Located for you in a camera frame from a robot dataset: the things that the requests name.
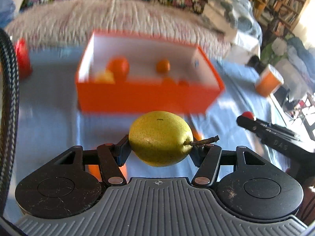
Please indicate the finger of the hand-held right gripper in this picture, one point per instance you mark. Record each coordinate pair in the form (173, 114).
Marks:
(251, 125)

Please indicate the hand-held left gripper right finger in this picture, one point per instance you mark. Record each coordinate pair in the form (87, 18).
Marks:
(198, 156)

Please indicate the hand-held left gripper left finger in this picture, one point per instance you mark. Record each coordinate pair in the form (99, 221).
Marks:
(123, 150)

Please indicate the red cherry tomato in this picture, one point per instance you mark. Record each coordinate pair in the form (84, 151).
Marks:
(247, 115)

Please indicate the green pear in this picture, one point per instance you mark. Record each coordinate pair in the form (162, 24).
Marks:
(160, 137)

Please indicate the orange cardboard box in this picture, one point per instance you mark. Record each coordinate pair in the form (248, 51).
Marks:
(147, 98)

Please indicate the yellow lemon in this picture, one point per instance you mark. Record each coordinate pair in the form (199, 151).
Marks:
(105, 78)

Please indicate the large orange-red tomato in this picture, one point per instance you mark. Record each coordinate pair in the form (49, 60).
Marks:
(119, 68)

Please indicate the small orange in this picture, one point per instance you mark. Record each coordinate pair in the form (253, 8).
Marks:
(163, 66)

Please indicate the orange paper cup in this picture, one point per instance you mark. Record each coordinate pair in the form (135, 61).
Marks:
(268, 81)

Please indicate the green bag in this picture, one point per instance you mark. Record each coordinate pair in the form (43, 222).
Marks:
(273, 50)

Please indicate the blue printed cloth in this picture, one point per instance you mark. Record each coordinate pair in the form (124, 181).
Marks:
(49, 118)

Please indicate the pile of grey-blue clothes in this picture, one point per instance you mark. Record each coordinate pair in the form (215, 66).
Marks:
(236, 17)

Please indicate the wooden bookshelf with books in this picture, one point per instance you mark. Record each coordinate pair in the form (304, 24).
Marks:
(283, 0)

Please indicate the red glass jar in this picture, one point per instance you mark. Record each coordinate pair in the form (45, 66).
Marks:
(22, 59)

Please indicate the beige quilted blanket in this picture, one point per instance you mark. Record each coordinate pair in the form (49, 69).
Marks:
(110, 14)

